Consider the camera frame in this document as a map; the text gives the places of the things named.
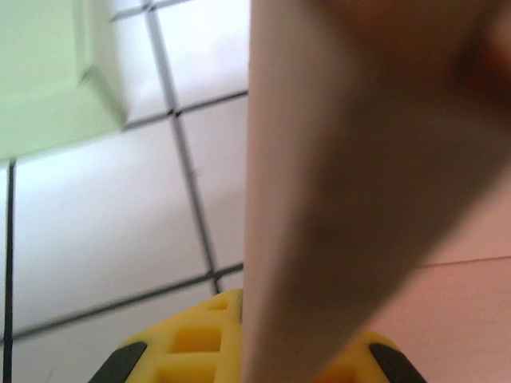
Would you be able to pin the pink paper box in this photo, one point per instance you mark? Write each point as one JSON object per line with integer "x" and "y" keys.
{"x": 359, "y": 159}

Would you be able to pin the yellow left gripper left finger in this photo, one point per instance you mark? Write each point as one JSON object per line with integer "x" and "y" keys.
{"x": 151, "y": 343}

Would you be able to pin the green paper box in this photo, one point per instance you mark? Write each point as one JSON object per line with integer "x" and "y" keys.
{"x": 40, "y": 80}

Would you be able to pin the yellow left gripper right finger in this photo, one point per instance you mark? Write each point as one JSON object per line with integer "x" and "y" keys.
{"x": 383, "y": 359}

